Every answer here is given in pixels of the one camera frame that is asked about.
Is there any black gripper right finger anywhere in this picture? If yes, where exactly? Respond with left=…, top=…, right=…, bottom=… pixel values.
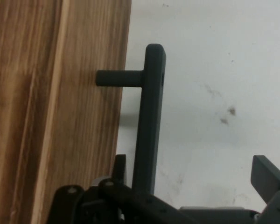
left=251, top=155, right=280, bottom=224

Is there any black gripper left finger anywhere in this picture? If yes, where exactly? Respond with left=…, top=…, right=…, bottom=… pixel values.
left=48, top=154, right=181, bottom=224

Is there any wooden drawer with black handle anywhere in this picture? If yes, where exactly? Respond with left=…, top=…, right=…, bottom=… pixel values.
left=36, top=0, right=168, bottom=224

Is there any dark wooden drawer cabinet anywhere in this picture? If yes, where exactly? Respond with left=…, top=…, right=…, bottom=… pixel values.
left=0, top=0, right=70, bottom=224

